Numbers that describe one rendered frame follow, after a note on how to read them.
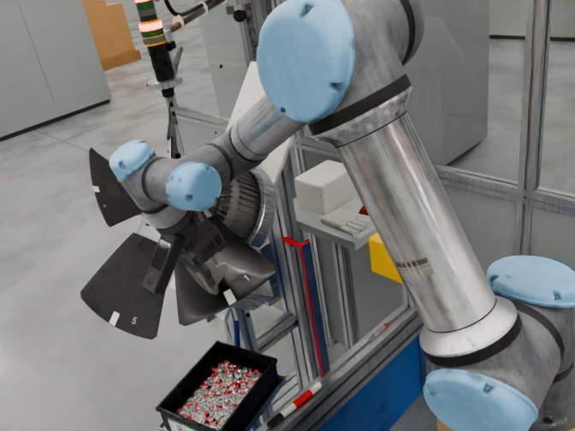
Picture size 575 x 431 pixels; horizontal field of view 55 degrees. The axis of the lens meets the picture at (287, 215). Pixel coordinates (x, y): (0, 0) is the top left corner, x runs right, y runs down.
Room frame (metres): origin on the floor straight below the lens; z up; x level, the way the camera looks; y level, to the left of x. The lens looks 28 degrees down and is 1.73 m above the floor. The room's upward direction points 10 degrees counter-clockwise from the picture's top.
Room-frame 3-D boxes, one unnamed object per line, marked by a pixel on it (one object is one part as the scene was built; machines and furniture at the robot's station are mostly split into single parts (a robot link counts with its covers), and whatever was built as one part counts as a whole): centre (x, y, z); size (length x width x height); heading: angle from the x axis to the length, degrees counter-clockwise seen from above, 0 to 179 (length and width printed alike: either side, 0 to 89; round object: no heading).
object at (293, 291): (1.46, 0.02, 0.58); 0.09 x 0.04 x 1.15; 39
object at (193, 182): (0.83, 0.14, 1.37); 0.11 x 0.11 x 0.08; 47
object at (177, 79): (1.16, 0.20, 1.50); 0.09 x 0.07 x 0.10; 164
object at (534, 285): (0.57, -0.29, 1.21); 0.13 x 0.12 x 0.14; 137
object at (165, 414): (0.89, 0.21, 0.85); 0.22 x 0.17 x 0.07; 145
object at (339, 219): (1.47, -0.17, 0.87); 0.15 x 0.09 x 0.02; 36
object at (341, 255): (1.58, -0.16, 0.42); 0.04 x 0.04 x 0.83; 39
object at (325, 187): (1.66, -0.13, 0.92); 0.17 x 0.16 x 0.11; 129
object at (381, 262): (1.05, -0.26, 1.02); 0.16 x 0.10 x 0.11; 129
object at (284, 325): (1.39, 0.11, 0.56); 0.19 x 0.04 x 0.04; 129
